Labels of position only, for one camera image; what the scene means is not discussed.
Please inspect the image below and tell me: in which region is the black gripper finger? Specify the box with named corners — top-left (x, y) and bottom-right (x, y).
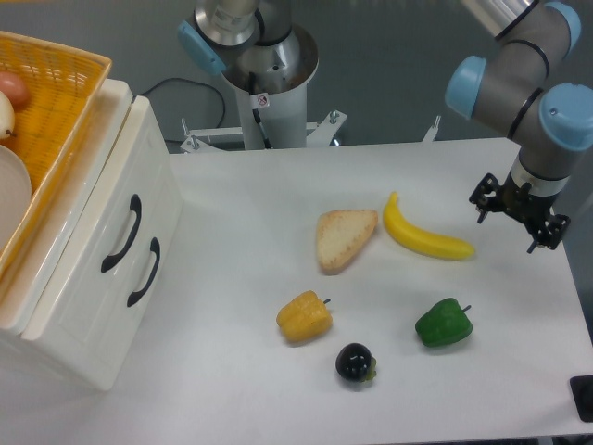
top-left (469, 172), bottom-right (502, 223)
top-left (526, 214), bottom-right (570, 252)

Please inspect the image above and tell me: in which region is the pale yellow pear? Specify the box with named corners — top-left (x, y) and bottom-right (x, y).
top-left (0, 92), bottom-right (16, 140)

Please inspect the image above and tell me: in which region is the dark purple eggplant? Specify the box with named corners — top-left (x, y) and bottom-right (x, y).
top-left (335, 343), bottom-right (377, 383)

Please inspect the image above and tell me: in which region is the green bell pepper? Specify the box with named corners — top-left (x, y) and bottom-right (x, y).
top-left (414, 298), bottom-right (473, 348)

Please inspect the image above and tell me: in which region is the toast bread slice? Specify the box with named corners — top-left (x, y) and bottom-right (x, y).
top-left (316, 210), bottom-right (378, 274)

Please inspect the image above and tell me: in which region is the red apple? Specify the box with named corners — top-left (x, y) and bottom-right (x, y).
top-left (0, 71), bottom-right (31, 109)

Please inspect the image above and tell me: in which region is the black cable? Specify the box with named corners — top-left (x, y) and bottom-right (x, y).
top-left (136, 77), bottom-right (226, 143)

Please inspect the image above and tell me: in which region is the white metal bracket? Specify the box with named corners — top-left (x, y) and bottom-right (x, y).
top-left (179, 109), bottom-right (441, 154)

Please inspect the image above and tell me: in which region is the yellow banana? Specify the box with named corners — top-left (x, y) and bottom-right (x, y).
top-left (383, 192), bottom-right (475, 261)

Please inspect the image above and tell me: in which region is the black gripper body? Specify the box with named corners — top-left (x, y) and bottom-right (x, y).
top-left (495, 172), bottom-right (561, 232)

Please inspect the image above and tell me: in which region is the white plate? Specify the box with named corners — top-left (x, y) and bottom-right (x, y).
top-left (0, 146), bottom-right (32, 250)

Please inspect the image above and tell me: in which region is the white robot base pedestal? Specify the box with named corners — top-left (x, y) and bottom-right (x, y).
top-left (175, 0), bottom-right (321, 150)

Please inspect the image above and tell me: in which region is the yellow bell pepper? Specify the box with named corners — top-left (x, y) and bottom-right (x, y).
top-left (276, 290), bottom-right (333, 343)

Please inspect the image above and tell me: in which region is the white drawer cabinet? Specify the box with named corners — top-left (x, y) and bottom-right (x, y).
top-left (1, 80), bottom-right (183, 390)

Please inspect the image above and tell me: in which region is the black device at edge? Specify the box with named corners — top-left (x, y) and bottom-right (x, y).
top-left (569, 375), bottom-right (593, 423)

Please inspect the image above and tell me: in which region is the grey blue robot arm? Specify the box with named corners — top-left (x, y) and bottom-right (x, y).
top-left (445, 1), bottom-right (592, 249)

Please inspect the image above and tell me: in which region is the yellow woven basket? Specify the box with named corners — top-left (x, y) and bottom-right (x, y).
top-left (1, 31), bottom-right (112, 273)

